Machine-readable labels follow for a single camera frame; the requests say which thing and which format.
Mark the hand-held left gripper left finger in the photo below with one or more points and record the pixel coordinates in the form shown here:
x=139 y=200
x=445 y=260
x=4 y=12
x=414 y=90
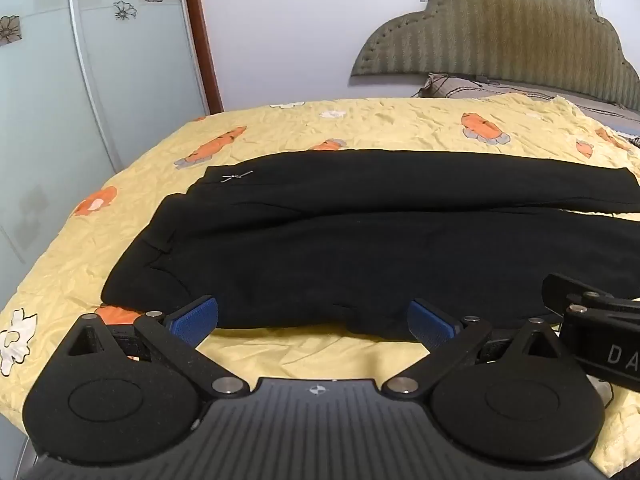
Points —
x=195 y=320

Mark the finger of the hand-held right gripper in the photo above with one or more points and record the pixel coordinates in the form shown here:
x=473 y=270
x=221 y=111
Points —
x=565 y=295

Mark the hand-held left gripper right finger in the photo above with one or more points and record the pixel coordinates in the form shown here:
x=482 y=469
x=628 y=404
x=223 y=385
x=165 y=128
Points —
x=430 y=325

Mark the black pants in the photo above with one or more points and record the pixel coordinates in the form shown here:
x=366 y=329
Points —
x=325 y=250

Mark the grey pillow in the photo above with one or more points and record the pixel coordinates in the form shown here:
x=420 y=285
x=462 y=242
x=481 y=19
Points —
x=610 y=110

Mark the yellow carrot print bedsheet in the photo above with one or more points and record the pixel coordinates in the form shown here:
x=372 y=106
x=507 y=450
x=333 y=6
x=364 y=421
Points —
x=375 y=120

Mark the patterned beige pillow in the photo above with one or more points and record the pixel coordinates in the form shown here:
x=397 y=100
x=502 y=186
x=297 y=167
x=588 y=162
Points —
x=450 y=87

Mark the frosted floral wardrobe door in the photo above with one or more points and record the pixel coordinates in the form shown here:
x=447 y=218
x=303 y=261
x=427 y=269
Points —
x=30 y=135
x=150 y=85

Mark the olive padded headboard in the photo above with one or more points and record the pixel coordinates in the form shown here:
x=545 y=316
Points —
x=500 y=25

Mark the brown wooden wardrobe frame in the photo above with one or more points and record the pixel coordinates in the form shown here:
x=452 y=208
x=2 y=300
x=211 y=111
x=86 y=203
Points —
x=202 y=35

